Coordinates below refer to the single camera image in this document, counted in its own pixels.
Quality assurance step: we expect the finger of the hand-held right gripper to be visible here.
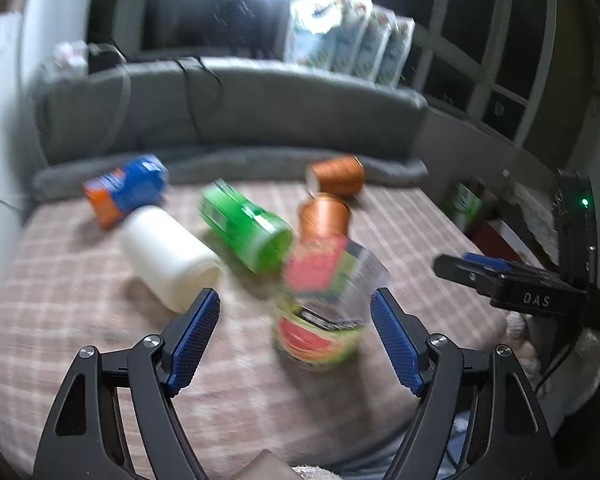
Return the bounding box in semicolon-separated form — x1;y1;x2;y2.
463;253;561;278
432;254;506;302

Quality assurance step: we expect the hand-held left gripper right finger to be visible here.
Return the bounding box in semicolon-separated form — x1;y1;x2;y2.
369;287;554;480

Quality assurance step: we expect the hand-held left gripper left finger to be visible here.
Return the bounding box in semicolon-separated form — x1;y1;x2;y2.
32;287;222;480

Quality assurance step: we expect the watermelon print cup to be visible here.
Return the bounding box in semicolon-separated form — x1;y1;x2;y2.
271;234;392;374

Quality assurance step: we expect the person's right forearm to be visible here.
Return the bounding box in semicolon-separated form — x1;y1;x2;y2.
502;310;600;418

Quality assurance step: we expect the white cup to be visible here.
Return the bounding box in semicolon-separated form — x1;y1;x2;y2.
120;205;223;313

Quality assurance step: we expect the green cup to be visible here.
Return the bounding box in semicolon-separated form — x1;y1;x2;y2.
198;178;296;276

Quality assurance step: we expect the copper brown cup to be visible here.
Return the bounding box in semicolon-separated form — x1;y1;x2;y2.
305;155;367;200
298;193;352;241

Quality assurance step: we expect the blue and orange cup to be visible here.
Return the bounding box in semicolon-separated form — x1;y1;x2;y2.
82;154;171;230

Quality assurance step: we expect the red box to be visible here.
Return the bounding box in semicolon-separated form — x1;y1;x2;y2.
466;219;528;262

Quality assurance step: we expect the green box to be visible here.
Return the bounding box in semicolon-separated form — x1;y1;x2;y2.
441;179;484;234

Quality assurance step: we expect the white lace cloth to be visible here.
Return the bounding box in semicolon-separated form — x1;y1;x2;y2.
509;179;562;257

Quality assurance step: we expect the grey cloth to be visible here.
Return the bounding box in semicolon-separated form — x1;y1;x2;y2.
229;449;303;480

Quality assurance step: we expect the white framed glass cabinet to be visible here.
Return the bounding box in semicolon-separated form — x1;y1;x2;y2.
414;0;563;147

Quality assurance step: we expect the grey sofa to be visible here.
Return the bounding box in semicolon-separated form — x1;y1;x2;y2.
31;56;430;202

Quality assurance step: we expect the pack of white cartons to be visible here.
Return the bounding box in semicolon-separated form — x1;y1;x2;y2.
284;0;417;89

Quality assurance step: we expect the black power adapter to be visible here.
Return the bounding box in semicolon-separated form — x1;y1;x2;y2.
87;44;126;75

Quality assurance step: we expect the small white box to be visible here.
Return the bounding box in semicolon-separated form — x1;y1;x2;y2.
54;41;89;77

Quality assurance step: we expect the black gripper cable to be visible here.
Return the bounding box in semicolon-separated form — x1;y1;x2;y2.
534;329;582;397

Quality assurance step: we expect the white cable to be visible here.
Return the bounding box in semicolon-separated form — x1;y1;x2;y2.
85;44;132;157

